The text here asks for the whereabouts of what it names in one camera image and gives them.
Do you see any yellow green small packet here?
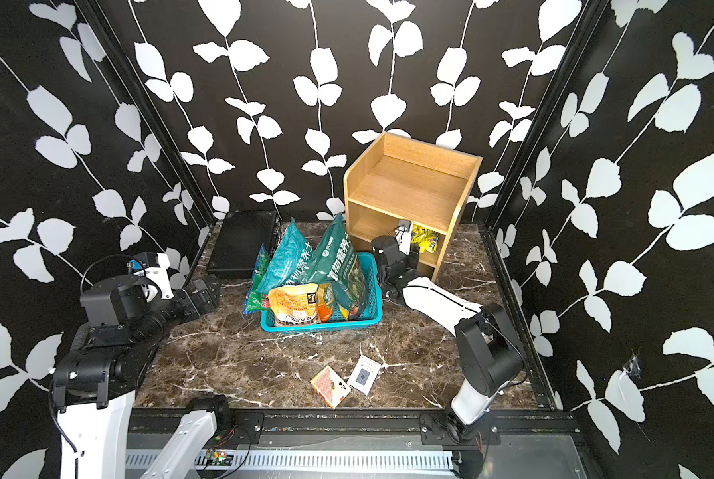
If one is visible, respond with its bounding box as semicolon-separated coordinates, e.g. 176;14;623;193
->
411;225;439;253

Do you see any bright green blue-topped bag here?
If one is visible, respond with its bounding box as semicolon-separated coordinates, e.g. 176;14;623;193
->
243;245;271;315

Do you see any dark green soil bag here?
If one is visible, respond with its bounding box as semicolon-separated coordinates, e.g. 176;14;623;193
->
302;215;367;321

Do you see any teal and orange fertilizer bag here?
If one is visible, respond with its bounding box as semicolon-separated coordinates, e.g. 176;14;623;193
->
258;220;313;295

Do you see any orange white small packet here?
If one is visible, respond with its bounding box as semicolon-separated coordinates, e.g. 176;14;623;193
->
267;283;320;327

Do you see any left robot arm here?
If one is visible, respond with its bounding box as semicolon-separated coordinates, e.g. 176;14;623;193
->
49;275;221;478

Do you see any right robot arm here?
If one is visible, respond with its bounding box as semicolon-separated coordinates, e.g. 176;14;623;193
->
371;236;526;444

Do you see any wooden two-tier shelf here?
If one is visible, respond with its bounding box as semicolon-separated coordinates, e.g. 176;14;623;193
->
343;133;482;281

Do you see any teal plastic basket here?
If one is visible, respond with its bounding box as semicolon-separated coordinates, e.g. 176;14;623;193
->
260;253;383;333

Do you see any black flat case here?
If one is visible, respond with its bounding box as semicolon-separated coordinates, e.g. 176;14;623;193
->
206;211;281;279

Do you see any white QR code card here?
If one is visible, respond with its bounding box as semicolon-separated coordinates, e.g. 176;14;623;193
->
348;355;382;395

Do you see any red patterned card box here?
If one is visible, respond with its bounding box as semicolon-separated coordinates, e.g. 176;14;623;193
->
310;365;351;409

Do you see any small circuit board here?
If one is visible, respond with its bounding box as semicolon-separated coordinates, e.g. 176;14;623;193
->
195;450;235;470

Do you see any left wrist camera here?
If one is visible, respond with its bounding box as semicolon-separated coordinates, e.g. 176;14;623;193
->
127;253;174;303

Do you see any black front rail base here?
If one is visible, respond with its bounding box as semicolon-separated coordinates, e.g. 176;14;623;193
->
74;406;603;479

